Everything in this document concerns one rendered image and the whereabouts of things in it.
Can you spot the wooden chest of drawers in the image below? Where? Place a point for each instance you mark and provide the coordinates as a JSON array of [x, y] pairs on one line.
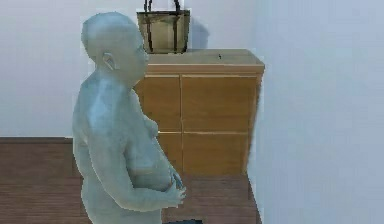
[[213, 113]]

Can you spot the pale grey human figure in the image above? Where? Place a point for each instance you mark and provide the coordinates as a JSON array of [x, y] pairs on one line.
[[113, 133]]

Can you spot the small black object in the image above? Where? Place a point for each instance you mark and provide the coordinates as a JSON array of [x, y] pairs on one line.
[[219, 56]]

